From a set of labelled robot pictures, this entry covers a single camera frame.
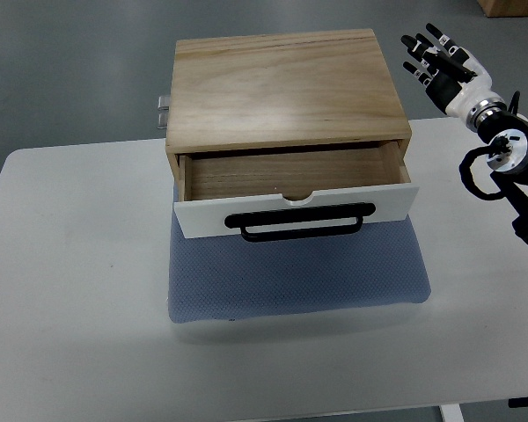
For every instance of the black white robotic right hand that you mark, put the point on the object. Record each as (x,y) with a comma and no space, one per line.
(453,79)

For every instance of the blue mesh cushion mat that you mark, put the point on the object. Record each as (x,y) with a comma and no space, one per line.
(228,278)

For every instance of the black drawer handle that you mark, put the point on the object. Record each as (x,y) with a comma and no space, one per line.
(244,221)

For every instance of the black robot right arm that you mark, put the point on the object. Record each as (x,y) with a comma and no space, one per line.
(505,136)

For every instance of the silver metal clamp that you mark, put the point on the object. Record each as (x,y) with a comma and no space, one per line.
(164,102)

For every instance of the wooden drawer cabinet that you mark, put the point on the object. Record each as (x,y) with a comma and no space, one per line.
(282,90)

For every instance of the cardboard box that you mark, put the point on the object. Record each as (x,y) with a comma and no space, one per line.
(504,8)

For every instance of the white table leg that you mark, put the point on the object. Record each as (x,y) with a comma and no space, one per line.
(451,413)

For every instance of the black table control panel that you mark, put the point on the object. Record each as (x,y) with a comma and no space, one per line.
(520,402)

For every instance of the white drawer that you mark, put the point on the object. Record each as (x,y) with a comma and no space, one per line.
(210,186)

